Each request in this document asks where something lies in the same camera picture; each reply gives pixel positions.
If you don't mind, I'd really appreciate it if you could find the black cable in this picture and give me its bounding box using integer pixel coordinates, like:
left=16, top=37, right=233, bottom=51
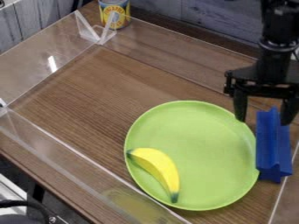
left=0, top=199, right=53, bottom=224

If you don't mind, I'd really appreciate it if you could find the green plate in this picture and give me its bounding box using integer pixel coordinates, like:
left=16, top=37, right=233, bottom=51
left=125, top=101, right=259, bottom=211

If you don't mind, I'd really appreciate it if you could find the clear acrylic enclosure wall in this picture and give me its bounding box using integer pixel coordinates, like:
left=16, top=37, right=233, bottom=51
left=0, top=4, right=285, bottom=224

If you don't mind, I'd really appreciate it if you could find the blue star-shaped block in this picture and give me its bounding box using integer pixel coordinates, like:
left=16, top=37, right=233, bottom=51
left=257, top=107, right=294, bottom=183

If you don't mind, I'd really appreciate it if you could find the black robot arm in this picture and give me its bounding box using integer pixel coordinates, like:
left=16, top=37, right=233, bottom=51
left=223, top=0, right=299, bottom=125

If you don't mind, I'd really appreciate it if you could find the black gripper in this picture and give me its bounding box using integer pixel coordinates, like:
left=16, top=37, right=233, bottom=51
left=223, top=64, right=299, bottom=126

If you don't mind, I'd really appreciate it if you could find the yellow toy banana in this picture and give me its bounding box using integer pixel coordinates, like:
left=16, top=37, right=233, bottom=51
left=126, top=148, right=181, bottom=203

